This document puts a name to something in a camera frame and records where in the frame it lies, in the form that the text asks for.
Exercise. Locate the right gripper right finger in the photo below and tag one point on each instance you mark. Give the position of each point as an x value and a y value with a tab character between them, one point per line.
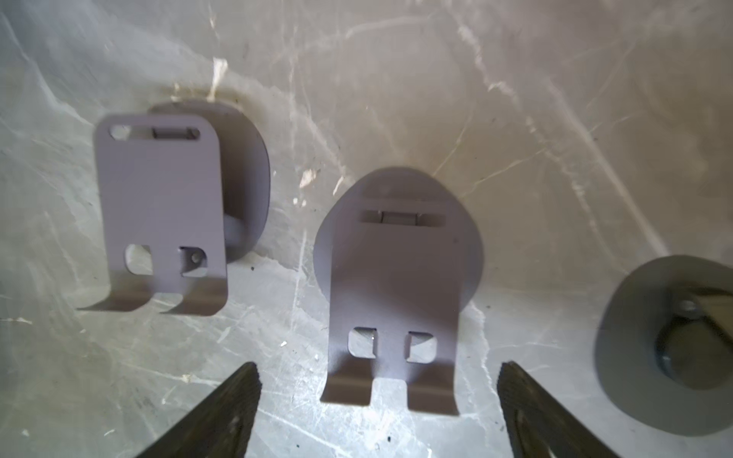
537	424

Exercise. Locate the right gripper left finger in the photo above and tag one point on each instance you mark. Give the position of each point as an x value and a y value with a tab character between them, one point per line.
221	425

